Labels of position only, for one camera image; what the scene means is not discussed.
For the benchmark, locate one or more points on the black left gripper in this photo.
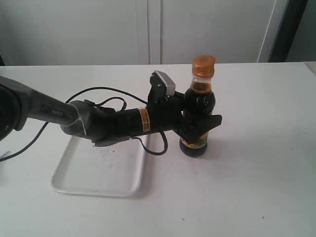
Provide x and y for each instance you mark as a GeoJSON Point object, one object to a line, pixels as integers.
{"type": "Point", "coordinates": [166, 115]}

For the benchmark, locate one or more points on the dark soy sauce bottle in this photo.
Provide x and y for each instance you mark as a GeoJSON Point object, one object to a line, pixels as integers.
{"type": "Point", "coordinates": [199, 100]}

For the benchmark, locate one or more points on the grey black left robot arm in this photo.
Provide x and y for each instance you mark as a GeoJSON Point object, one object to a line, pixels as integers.
{"type": "Point", "coordinates": [103, 126]}

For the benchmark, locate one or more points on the white plastic tray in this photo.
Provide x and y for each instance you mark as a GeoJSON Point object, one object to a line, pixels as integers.
{"type": "Point", "coordinates": [113, 171]}

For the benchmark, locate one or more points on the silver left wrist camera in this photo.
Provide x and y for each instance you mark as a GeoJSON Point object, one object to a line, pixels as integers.
{"type": "Point", "coordinates": [162, 86]}

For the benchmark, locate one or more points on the dark vertical post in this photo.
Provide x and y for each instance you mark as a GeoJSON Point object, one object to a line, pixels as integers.
{"type": "Point", "coordinates": [287, 30]}

